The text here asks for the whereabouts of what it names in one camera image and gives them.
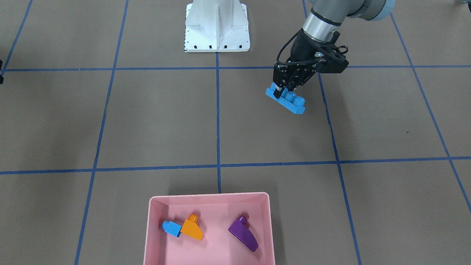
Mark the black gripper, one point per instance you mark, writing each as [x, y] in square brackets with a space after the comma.
[302, 48]

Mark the long blue studded block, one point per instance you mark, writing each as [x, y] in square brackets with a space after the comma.
[289, 100]

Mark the purple sloped block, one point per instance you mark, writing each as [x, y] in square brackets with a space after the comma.
[241, 231]

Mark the orange sloped block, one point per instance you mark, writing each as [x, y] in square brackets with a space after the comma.
[190, 228]

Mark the small blue block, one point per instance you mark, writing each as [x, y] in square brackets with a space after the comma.
[171, 228]

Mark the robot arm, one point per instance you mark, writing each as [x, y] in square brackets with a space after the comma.
[328, 15]

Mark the pink plastic box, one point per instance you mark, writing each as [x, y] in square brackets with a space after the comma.
[216, 212]

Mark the brown paper table mat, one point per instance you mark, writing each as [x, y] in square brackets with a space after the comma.
[101, 109]

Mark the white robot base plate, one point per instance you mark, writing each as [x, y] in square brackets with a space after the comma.
[216, 26]

